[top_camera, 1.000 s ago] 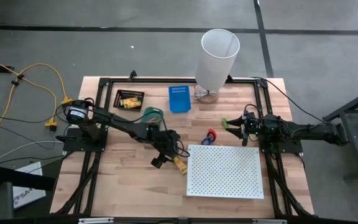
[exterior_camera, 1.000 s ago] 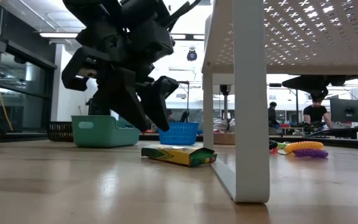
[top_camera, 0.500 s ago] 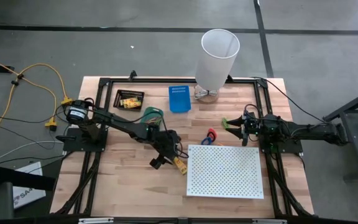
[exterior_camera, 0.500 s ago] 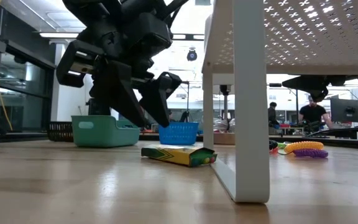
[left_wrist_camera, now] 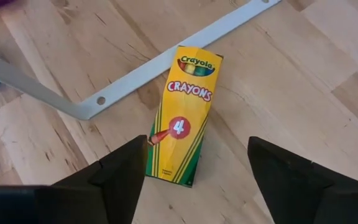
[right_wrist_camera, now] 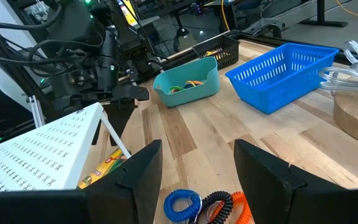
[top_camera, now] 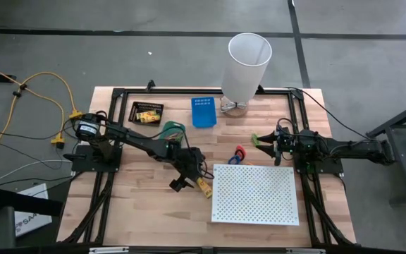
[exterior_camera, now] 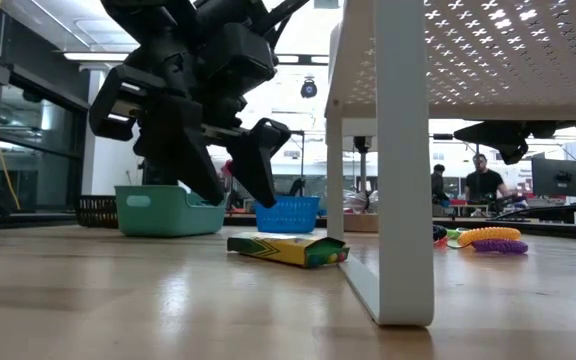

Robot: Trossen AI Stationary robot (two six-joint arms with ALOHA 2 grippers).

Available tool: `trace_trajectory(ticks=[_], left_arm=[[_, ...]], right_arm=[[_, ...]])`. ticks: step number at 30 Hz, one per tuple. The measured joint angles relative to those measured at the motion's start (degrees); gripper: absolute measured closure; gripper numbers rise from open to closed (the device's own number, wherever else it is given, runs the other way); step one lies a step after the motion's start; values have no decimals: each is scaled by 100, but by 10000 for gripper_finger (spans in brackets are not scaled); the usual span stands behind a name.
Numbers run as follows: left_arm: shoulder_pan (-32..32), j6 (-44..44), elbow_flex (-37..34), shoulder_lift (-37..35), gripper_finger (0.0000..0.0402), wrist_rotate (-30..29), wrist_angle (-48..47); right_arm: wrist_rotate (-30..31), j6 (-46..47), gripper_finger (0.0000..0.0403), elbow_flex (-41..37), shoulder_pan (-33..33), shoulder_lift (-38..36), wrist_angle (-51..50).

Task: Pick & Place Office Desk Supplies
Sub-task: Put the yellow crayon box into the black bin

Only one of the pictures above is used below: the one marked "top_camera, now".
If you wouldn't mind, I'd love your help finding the white floor cable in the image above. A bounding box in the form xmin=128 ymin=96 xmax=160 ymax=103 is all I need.
xmin=0 ymin=159 xmax=75 ymax=181

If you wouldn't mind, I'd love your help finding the white printed paper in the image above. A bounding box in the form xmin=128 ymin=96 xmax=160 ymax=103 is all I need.
xmin=13 ymin=182 xmax=54 ymax=238

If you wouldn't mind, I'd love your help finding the yellow extension cable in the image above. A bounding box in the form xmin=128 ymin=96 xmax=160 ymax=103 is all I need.
xmin=0 ymin=59 xmax=84 ymax=149

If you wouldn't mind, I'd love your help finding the silver bracket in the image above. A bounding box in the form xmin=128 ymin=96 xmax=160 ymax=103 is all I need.
xmin=285 ymin=248 xmax=326 ymax=254
xmin=89 ymin=246 xmax=130 ymax=254

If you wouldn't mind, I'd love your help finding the blue slotted plastic basket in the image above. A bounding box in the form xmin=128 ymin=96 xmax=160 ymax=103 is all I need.
xmin=190 ymin=96 xmax=218 ymax=129

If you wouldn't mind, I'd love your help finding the black slotted plastic basket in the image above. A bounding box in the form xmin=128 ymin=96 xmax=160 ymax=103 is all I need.
xmin=128 ymin=100 xmax=165 ymax=127

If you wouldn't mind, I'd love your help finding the yellow green crayon box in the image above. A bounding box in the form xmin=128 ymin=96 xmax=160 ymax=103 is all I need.
xmin=139 ymin=114 xmax=162 ymax=124
xmin=135 ymin=109 xmax=157 ymax=120
xmin=195 ymin=175 xmax=214 ymax=200

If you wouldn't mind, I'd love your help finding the black power cable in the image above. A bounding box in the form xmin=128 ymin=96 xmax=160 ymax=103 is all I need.
xmin=283 ymin=86 xmax=370 ymax=141

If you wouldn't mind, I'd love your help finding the teal plastic bin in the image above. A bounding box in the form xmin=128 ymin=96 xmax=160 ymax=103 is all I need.
xmin=156 ymin=120 xmax=187 ymax=149

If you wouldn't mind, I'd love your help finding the black side table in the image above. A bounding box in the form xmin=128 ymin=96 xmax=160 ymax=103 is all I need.
xmin=366 ymin=96 xmax=406 ymax=206

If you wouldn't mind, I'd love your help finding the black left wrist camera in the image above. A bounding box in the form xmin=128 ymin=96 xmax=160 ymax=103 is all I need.
xmin=169 ymin=176 xmax=195 ymax=193

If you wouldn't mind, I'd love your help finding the clear coiled lamp cord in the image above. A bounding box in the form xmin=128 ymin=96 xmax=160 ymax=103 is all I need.
xmin=219 ymin=97 xmax=249 ymax=114

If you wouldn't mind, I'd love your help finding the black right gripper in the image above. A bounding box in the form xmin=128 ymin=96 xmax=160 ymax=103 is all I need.
xmin=257 ymin=126 xmax=297 ymax=167

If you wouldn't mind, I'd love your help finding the black aluminium table frame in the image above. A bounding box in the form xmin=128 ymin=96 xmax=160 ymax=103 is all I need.
xmin=60 ymin=79 xmax=357 ymax=248

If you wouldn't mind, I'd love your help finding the white perforated metal shelf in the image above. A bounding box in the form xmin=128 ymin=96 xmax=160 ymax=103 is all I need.
xmin=211 ymin=163 xmax=300 ymax=227

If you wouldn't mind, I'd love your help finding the yellow-green loop band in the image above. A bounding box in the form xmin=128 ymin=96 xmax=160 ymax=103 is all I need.
xmin=166 ymin=131 xmax=185 ymax=142

